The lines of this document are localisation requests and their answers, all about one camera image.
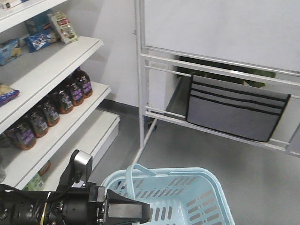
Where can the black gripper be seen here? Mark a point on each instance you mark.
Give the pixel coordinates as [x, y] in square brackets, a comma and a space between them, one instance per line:
[84, 206]

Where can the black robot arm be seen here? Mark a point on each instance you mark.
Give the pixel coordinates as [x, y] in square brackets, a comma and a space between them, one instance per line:
[19, 207]

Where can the light blue plastic basket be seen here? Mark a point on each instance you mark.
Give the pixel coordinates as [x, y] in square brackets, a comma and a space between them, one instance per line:
[177, 196]

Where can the blue cookie package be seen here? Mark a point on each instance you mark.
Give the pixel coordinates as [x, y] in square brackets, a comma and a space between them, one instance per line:
[40, 40]

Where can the white metal rack frame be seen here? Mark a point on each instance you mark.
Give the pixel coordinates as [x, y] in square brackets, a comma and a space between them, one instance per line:
[243, 63]

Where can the grey fabric storage box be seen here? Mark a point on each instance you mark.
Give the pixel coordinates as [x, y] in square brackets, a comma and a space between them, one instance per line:
[235, 109]

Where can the white metal shelf unit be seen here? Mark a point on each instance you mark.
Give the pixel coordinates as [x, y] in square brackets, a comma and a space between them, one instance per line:
[41, 75]

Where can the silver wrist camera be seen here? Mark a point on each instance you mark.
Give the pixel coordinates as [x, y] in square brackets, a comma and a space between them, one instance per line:
[82, 165]

